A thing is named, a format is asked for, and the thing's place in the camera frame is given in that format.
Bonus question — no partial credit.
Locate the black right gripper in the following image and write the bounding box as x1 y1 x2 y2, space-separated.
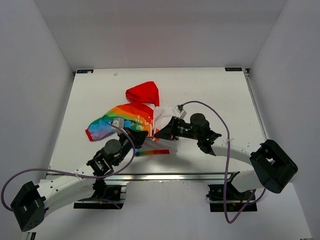
154 116 201 142

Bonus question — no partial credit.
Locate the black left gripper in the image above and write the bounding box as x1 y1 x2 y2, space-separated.
113 127 148 167

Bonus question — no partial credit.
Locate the red white rainbow jacket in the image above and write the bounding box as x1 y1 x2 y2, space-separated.
85 81 178 157

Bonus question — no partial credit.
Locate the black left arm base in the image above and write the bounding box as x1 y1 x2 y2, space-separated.
73 182 127 210

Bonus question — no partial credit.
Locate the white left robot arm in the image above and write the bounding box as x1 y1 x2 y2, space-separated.
10 127 148 232

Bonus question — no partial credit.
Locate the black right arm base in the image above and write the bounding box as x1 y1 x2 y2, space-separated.
206 184 258 213

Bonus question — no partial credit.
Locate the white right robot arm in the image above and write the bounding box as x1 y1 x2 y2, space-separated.
154 113 298 200

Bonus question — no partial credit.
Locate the blue left corner sticker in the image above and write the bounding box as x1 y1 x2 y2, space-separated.
76 69 94 74

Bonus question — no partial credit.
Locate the blue corner sticker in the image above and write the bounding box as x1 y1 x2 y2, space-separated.
76 69 94 74
224 67 243 72

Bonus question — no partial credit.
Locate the blue right corner sticker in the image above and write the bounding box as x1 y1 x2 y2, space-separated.
224 67 243 72

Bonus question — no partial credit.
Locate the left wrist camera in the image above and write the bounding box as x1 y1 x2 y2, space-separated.
111 117 125 129

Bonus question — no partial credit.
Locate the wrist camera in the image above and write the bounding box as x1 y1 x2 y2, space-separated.
111 117 125 129
174 104 187 120

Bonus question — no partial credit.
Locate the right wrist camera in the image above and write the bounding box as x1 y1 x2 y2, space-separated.
174 104 187 120

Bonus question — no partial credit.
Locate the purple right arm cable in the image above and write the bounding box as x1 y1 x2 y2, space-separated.
177 100 267 224

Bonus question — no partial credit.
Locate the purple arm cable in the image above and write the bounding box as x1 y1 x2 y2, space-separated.
177 100 267 224
0 122 136 212

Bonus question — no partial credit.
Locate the aluminium table edge rail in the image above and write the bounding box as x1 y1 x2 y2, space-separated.
97 171 283 182

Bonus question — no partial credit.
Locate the right side aluminium rail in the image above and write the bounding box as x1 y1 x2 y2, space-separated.
243 68 280 173

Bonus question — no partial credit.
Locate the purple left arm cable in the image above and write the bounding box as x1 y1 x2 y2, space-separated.
0 122 136 212

